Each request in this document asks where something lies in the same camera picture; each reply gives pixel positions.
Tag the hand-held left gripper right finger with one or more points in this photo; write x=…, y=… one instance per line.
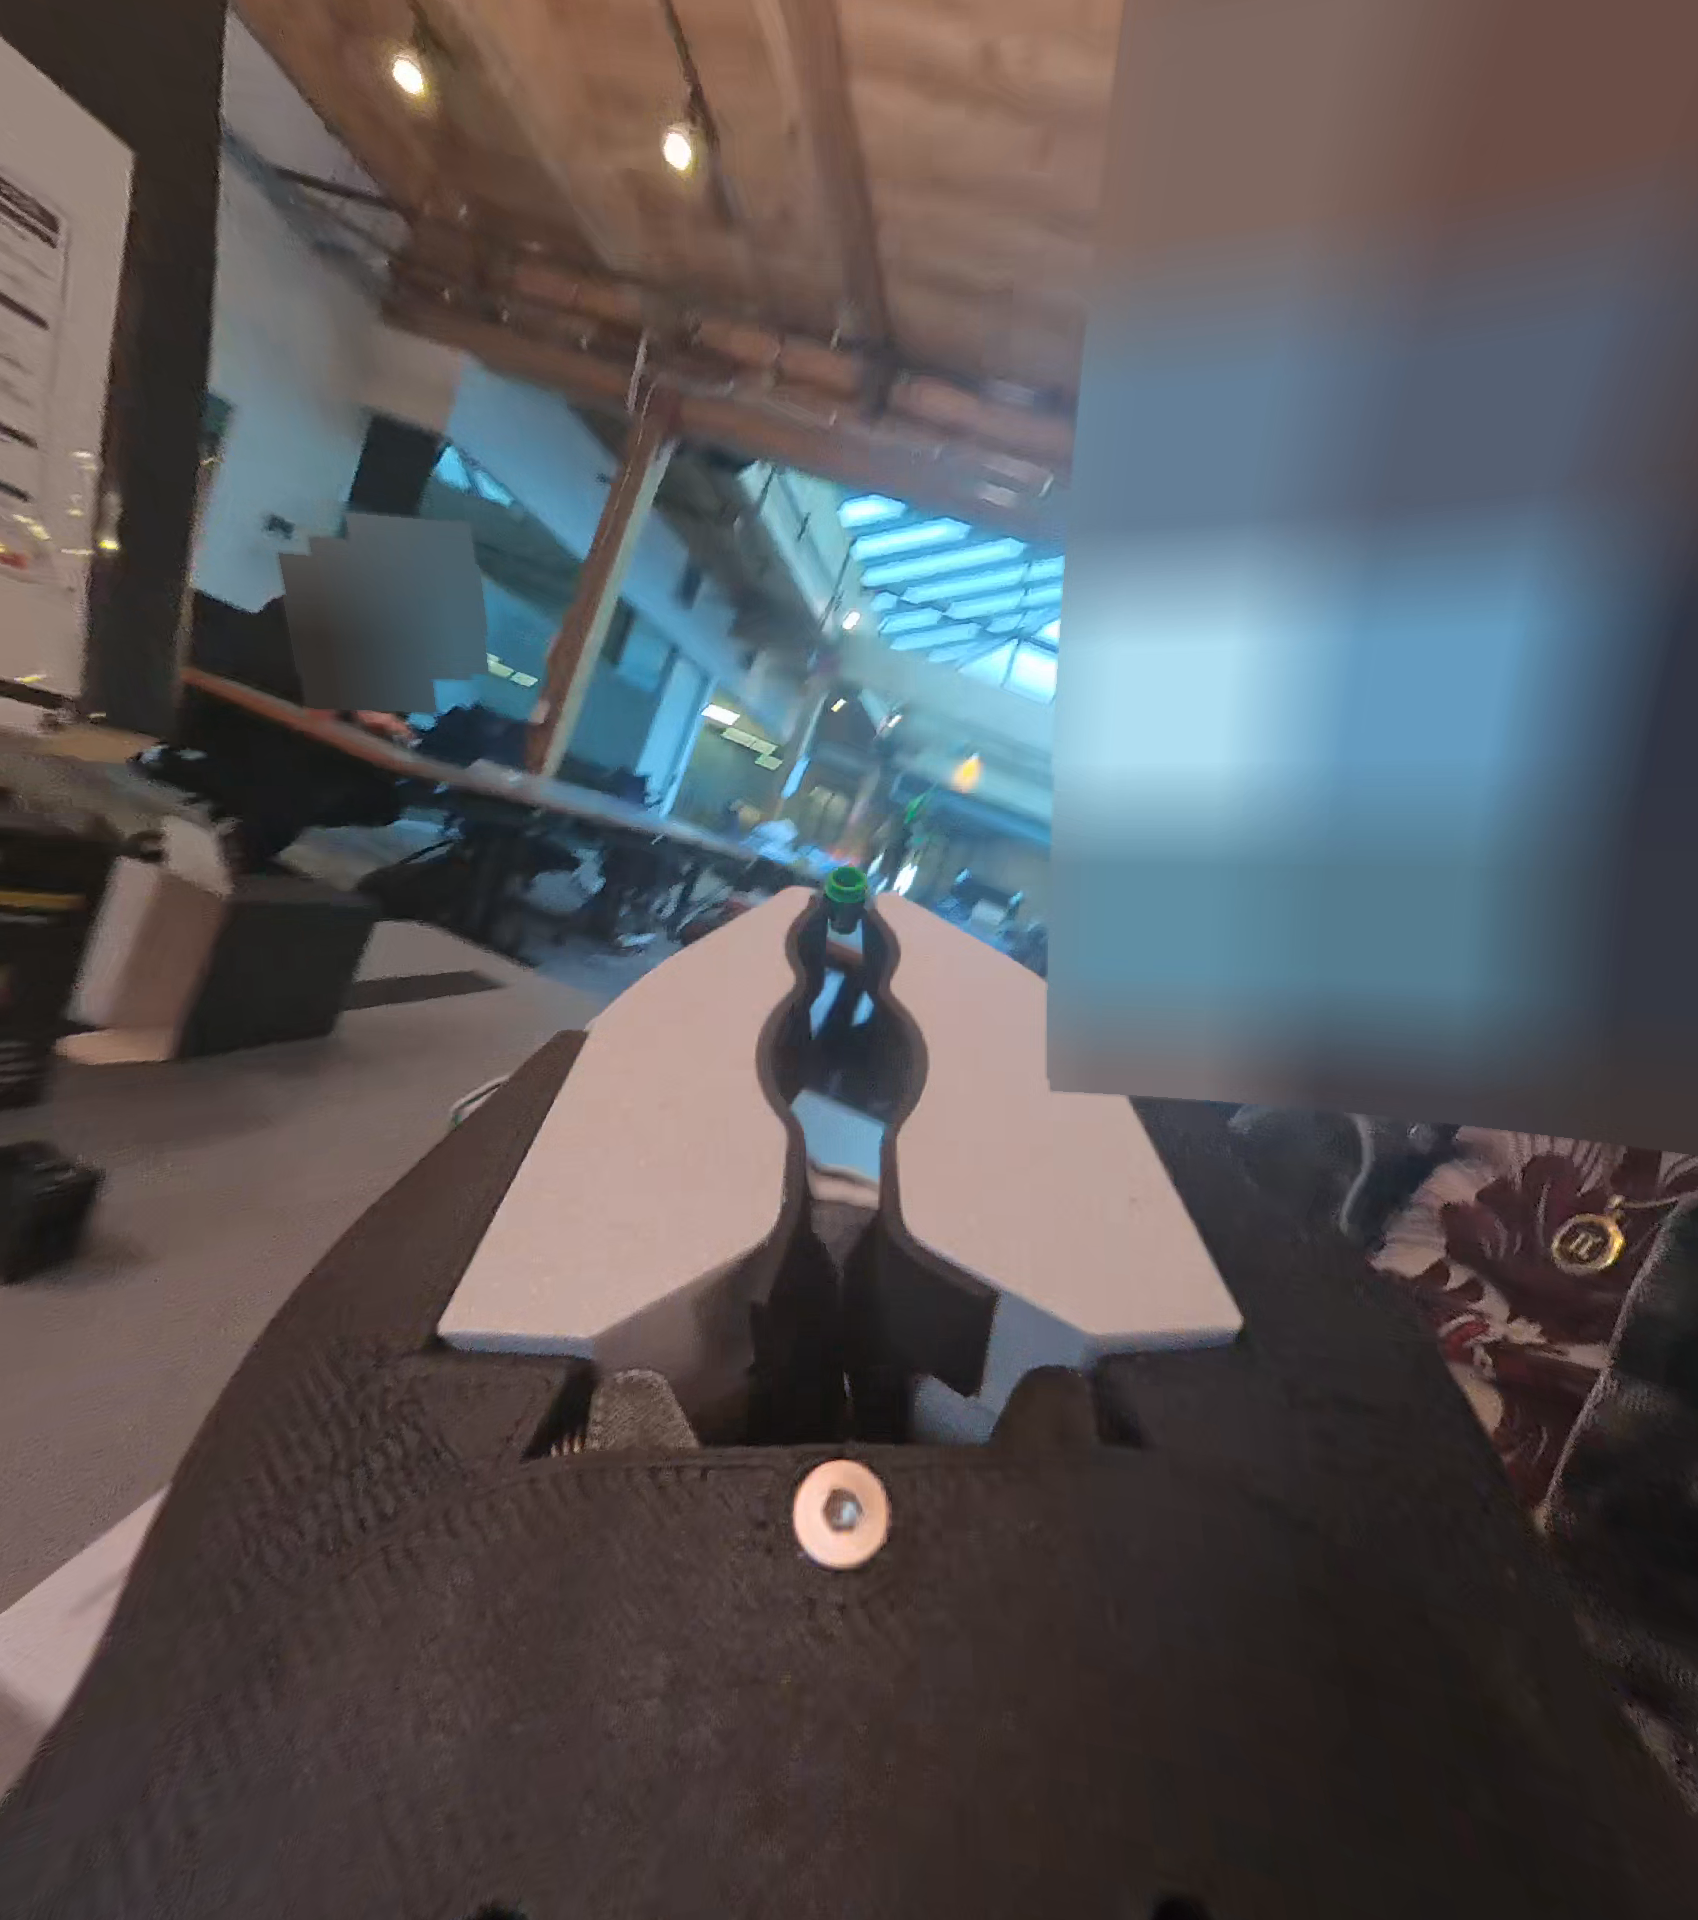
x=1045, y=1200

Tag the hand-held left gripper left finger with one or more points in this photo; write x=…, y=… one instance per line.
x=639, y=1154

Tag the green round lego piece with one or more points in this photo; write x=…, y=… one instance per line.
x=843, y=888

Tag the long grey desk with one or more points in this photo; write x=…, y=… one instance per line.
x=564, y=802

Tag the dark grey box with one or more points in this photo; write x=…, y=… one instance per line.
x=278, y=969

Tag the person's floral shirt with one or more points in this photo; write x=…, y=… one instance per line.
x=1509, y=1244

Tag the gold round button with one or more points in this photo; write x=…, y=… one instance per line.
x=1589, y=1240

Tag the small black cube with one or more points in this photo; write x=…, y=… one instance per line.
x=21, y=1212

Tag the white paper sheet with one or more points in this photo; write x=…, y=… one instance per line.
x=54, y=1635

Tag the black document board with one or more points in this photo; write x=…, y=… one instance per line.
x=158, y=375

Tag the ceiling spot lamp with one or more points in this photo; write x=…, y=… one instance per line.
x=677, y=147
x=408, y=73

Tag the wooden support post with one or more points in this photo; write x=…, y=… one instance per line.
x=603, y=584

